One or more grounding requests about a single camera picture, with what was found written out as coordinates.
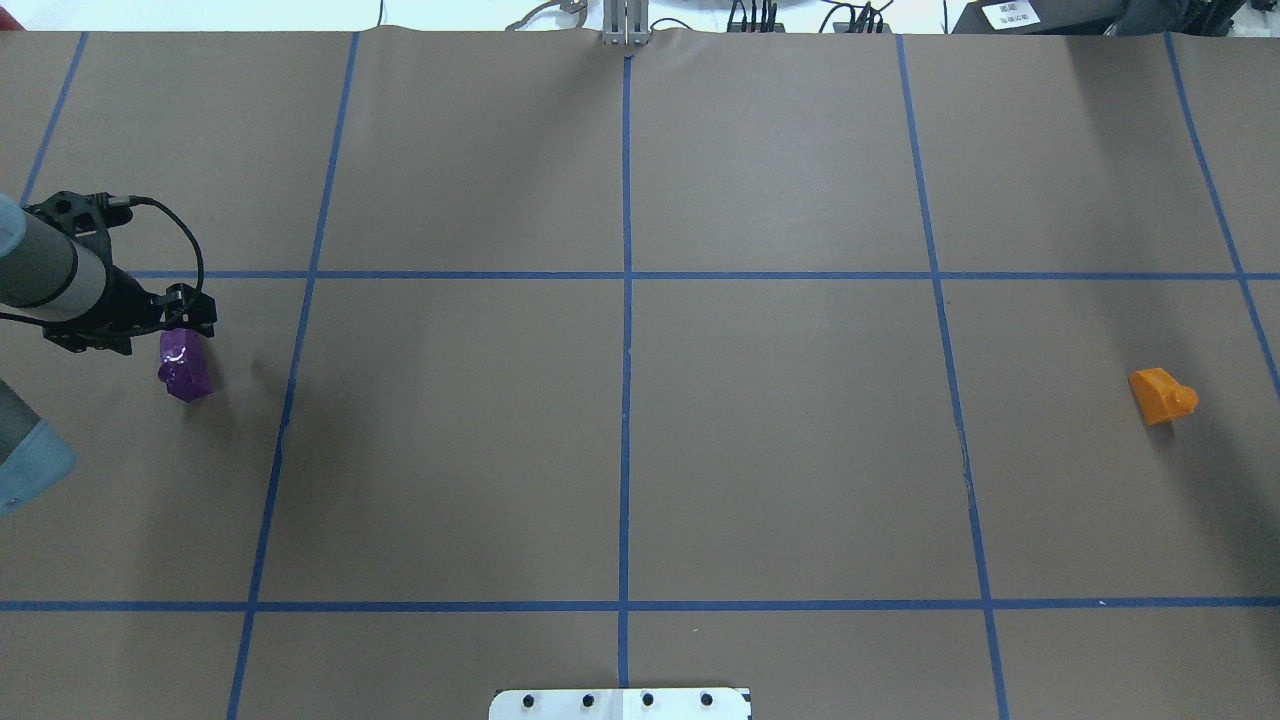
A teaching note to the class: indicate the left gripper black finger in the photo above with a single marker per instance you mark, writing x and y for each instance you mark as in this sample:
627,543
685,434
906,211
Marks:
187,308

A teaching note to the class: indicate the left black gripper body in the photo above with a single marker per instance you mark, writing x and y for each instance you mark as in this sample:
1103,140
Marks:
124,297

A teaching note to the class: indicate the purple trapezoid block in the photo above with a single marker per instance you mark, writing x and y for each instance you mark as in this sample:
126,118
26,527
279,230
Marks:
183,365

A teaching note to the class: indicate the orange trapezoid block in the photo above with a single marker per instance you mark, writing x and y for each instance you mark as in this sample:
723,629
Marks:
1160,398

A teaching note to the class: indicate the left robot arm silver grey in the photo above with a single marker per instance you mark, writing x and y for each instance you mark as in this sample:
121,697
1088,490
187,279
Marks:
58,275

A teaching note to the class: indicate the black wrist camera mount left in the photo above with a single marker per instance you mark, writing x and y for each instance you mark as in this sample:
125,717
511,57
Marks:
88,219

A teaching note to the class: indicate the aluminium frame post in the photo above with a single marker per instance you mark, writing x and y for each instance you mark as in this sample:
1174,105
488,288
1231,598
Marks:
625,23

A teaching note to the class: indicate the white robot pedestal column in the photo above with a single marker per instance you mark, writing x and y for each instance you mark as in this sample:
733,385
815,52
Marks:
623,703

